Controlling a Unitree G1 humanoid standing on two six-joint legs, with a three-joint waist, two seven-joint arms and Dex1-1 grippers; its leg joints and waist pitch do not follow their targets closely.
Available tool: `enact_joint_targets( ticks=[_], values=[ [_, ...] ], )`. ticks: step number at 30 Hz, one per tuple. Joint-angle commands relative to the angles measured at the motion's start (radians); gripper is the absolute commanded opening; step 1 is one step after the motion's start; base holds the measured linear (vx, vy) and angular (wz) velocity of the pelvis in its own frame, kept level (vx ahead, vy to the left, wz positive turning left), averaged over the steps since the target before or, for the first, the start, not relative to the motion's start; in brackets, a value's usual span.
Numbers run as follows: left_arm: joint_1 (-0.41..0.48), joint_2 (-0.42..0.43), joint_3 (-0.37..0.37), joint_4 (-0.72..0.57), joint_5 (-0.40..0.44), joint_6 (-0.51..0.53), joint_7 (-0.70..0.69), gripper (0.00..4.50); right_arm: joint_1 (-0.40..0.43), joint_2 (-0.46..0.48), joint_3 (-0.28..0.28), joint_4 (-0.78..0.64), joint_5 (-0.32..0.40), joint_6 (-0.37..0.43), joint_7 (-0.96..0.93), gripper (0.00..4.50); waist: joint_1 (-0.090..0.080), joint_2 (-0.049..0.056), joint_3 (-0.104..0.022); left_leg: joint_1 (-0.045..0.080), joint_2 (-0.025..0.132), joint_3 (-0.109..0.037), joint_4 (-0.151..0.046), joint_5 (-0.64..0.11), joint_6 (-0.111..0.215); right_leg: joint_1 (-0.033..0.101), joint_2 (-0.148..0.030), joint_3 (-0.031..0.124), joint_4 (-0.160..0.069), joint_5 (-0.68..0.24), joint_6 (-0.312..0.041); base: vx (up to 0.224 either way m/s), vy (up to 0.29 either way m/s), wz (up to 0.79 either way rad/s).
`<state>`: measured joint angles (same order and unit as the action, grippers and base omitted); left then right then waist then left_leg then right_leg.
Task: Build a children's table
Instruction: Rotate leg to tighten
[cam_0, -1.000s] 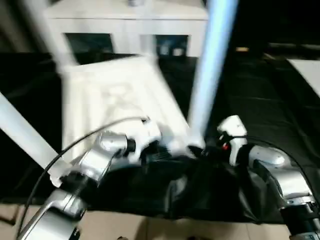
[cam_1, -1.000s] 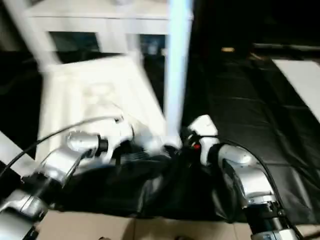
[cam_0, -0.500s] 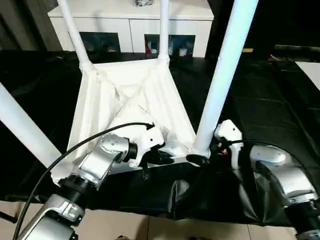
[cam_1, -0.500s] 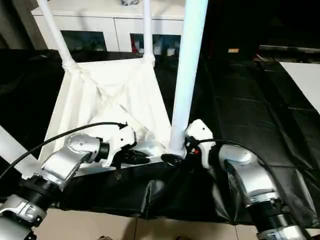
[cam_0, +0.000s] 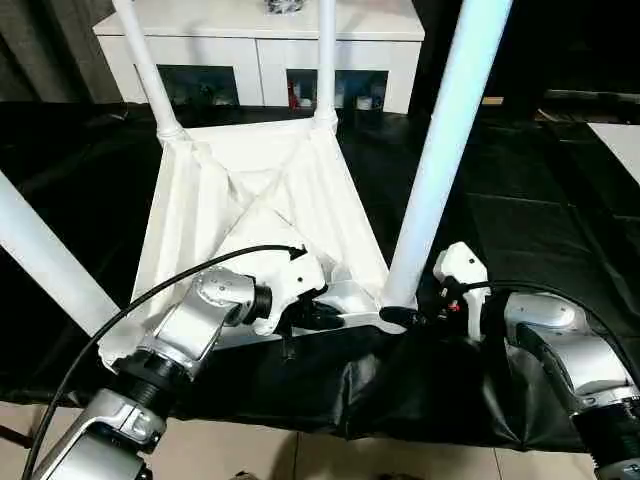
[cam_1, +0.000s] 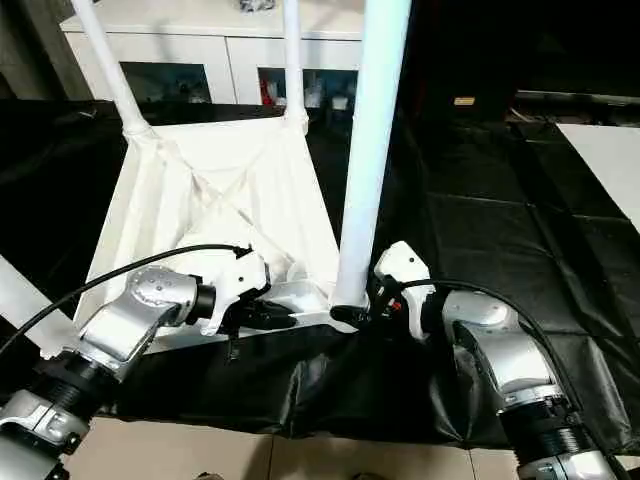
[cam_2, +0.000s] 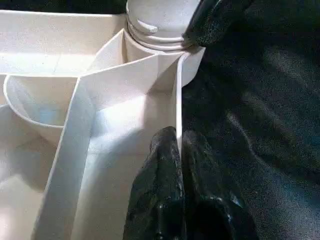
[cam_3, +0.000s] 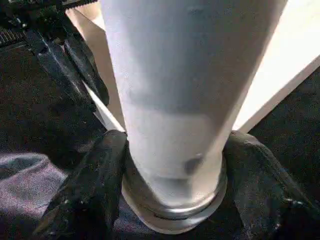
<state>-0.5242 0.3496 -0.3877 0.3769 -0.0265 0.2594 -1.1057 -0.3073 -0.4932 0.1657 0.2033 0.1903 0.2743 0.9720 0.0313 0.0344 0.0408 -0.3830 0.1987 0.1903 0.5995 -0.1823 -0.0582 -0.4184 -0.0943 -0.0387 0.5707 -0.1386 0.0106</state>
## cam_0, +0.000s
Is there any white plastic table top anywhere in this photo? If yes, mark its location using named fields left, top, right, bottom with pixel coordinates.
left=97, top=119, right=419, bottom=370

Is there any white plastic table leg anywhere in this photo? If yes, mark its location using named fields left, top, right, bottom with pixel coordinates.
left=0, top=172, right=122, bottom=340
left=382, top=0, right=517, bottom=308
left=112, top=0, right=190, bottom=145
left=314, top=0, right=342, bottom=135

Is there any black mat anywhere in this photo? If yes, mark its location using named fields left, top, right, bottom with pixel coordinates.
left=0, top=99, right=640, bottom=454

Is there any black speaker with yellow label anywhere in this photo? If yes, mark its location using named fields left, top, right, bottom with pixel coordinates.
left=412, top=0, right=549, bottom=121

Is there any white side table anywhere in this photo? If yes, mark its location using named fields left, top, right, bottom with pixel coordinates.
left=589, top=122, right=640, bottom=175

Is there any brown low console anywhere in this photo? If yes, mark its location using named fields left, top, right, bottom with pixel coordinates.
left=544, top=88, right=640, bottom=125

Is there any white cabinet with glass doors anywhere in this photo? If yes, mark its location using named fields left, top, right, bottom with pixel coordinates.
left=93, top=0, right=426, bottom=116

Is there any black tripod stand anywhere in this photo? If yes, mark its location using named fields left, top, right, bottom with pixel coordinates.
left=0, top=423, right=32, bottom=450

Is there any grey curtain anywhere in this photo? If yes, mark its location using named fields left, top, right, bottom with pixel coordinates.
left=0, top=0, right=122, bottom=105

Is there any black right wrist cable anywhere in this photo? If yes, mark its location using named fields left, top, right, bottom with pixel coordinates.
left=464, top=279, right=640, bottom=362

